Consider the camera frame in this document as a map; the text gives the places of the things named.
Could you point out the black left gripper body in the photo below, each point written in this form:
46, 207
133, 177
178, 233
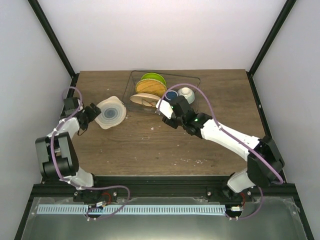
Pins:
88, 118

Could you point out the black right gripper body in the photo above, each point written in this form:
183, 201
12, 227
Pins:
179, 122

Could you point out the white bottom plate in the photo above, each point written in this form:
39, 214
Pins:
113, 112

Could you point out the dark blue ceramic mug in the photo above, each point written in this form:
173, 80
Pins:
170, 95

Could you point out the pale celadon ceramic bowl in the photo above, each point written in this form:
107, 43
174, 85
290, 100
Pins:
187, 93

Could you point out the cream brown-rimmed plate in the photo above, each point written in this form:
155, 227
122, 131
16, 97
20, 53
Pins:
145, 99

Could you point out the woven bamboo tray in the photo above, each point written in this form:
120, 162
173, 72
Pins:
151, 86

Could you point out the lime green plastic plate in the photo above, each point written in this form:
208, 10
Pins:
154, 76

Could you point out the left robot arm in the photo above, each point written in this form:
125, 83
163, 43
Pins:
56, 154

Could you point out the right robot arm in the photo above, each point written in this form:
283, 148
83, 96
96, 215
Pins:
263, 159

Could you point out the black wire dish rack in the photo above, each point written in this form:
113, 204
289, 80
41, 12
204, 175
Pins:
170, 79

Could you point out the black enclosure frame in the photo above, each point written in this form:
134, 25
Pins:
286, 189

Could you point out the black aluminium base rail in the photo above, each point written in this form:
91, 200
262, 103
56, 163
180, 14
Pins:
143, 186

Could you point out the light blue slotted cable duct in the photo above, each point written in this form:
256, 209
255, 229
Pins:
78, 209

